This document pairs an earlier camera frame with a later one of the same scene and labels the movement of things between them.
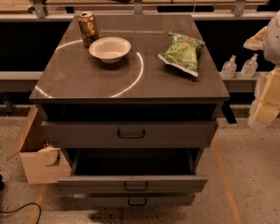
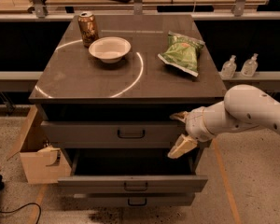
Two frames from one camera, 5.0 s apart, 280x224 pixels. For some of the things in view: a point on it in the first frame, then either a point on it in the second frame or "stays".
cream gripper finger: (257, 41) to (182, 116)
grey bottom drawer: (135, 200) stays
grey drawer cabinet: (134, 99) stays
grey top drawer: (128, 133) stays
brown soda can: (88, 28) stays
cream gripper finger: (272, 95) to (183, 144)
